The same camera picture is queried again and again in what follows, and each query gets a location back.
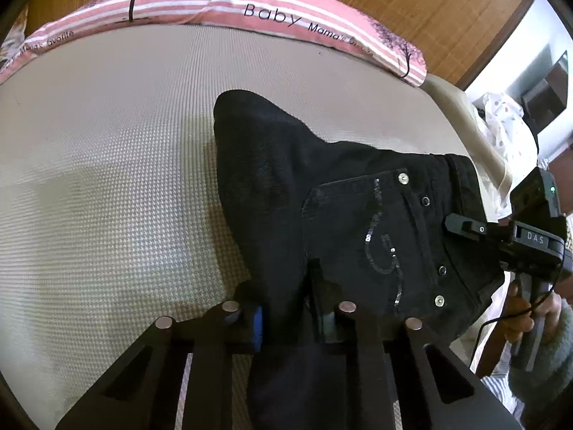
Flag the grey textured mattress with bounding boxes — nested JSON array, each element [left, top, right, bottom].
[[0, 20, 471, 430]]

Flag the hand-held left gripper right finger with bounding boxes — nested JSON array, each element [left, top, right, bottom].
[[309, 257, 522, 430]]

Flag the black monitor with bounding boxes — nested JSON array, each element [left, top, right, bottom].
[[521, 51, 569, 133]]

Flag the grey striped cloth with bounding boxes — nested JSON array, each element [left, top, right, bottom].
[[481, 374, 524, 418]]

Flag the person's right hand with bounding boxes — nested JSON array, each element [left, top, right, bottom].
[[504, 278, 565, 345]]

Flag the floral pillow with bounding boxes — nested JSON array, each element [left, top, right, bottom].
[[0, 6, 30, 72]]

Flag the white dotted cloth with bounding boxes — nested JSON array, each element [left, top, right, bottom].
[[477, 92, 538, 180]]

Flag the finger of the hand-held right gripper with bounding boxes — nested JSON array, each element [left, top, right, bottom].
[[444, 214, 502, 245]]

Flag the black pants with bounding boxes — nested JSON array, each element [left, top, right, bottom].
[[212, 90, 506, 430]]

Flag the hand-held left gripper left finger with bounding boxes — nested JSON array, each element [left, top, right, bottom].
[[56, 280, 269, 430]]

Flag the pink striped blanket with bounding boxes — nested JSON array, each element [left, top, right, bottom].
[[0, 0, 428, 87]]

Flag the person's right forearm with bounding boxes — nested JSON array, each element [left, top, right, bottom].
[[508, 298, 573, 430]]

